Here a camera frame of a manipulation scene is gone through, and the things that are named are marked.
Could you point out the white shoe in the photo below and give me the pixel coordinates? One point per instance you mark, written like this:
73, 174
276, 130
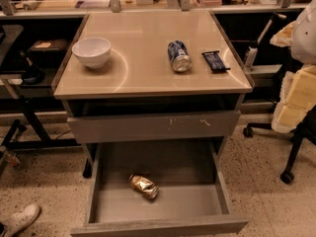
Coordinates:
20, 220

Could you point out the grey drawer cabinet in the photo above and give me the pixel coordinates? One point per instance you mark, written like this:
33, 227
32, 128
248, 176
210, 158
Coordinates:
138, 79

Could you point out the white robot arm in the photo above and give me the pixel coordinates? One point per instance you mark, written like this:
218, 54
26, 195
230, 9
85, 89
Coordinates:
300, 36

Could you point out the white bowl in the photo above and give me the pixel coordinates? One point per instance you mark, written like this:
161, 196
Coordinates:
92, 52

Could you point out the black box on shelf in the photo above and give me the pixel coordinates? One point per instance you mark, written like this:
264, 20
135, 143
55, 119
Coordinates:
48, 50

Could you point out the black office chair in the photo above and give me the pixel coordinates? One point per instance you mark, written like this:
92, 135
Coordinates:
306, 129

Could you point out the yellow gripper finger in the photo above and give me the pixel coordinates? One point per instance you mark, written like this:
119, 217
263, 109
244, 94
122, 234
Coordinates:
297, 98

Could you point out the dark blue snack bar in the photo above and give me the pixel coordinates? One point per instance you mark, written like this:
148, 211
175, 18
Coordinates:
214, 61

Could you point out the blue soda can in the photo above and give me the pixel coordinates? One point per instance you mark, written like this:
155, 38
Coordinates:
179, 57

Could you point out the open middle drawer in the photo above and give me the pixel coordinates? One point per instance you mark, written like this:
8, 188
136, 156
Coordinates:
192, 198

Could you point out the closed top drawer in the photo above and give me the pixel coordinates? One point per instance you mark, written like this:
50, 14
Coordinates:
153, 127

